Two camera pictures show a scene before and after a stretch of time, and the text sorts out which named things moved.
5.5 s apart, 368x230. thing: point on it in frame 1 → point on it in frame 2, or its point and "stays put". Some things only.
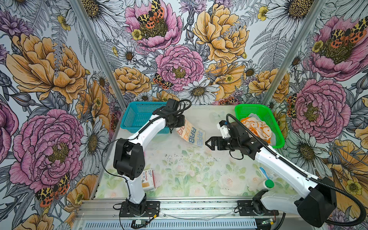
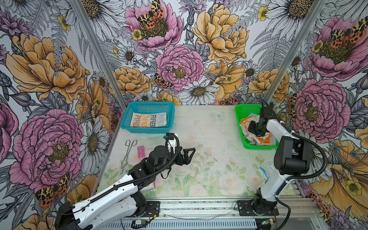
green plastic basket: [241, 110] stays put
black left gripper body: [178, 121] → [178, 160]
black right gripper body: [230, 143] → [257, 129]
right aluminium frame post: [294, 51] stays put
